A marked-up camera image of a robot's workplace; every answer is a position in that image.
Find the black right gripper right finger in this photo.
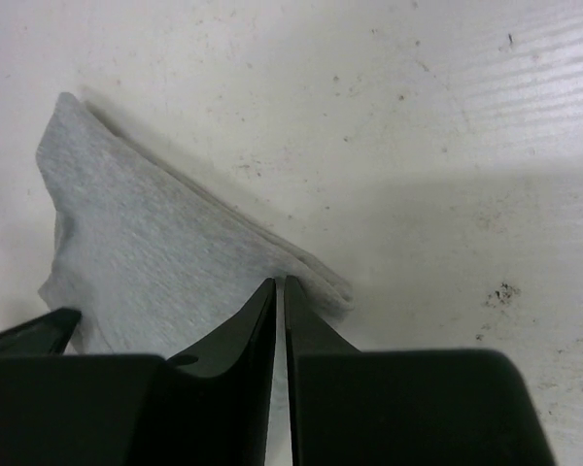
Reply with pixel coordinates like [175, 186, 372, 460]
[284, 277, 555, 465]

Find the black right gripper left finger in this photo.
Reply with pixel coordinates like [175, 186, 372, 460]
[164, 276, 278, 466]

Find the grey tank top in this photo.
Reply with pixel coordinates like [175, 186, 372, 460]
[36, 92, 354, 356]

